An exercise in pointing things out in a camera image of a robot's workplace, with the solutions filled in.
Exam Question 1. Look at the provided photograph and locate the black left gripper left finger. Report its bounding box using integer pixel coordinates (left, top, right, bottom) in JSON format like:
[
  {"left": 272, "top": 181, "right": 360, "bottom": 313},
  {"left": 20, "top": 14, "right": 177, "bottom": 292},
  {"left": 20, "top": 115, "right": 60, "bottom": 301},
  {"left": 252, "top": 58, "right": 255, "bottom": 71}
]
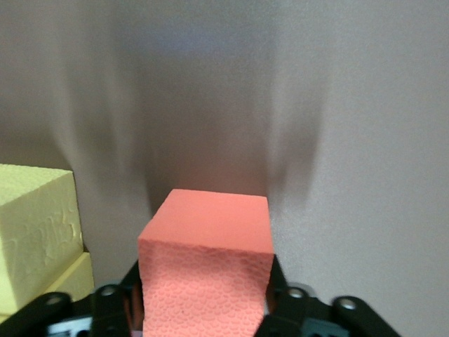
[{"left": 6, "top": 259, "right": 145, "bottom": 337}]

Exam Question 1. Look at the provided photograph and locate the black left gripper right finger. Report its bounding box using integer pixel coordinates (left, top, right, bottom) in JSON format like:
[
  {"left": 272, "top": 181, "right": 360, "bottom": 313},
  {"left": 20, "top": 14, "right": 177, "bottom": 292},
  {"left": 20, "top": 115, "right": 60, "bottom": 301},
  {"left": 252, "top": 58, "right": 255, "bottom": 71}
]
[{"left": 257, "top": 254, "right": 401, "bottom": 337}]

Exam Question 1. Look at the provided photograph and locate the yellow foam cube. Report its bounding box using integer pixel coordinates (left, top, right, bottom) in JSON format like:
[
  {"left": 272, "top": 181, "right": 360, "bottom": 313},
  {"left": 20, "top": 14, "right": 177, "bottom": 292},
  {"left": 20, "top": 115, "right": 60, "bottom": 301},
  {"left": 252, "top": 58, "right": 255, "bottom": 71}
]
[
  {"left": 0, "top": 163, "right": 84, "bottom": 315},
  {"left": 0, "top": 252, "right": 96, "bottom": 324}
]

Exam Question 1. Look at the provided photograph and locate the orange foam cube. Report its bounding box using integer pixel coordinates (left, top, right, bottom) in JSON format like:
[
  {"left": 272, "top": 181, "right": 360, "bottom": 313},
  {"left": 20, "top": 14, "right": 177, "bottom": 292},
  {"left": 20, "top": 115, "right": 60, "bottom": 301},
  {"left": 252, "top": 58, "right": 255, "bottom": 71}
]
[{"left": 137, "top": 187, "right": 276, "bottom": 337}]

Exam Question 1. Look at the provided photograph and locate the brown table cover sheet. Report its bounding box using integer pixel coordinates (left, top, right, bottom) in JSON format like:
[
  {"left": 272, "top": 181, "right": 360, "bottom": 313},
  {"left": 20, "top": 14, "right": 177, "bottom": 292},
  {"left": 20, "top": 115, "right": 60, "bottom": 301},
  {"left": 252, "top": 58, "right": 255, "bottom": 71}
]
[{"left": 0, "top": 0, "right": 449, "bottom": 337}]

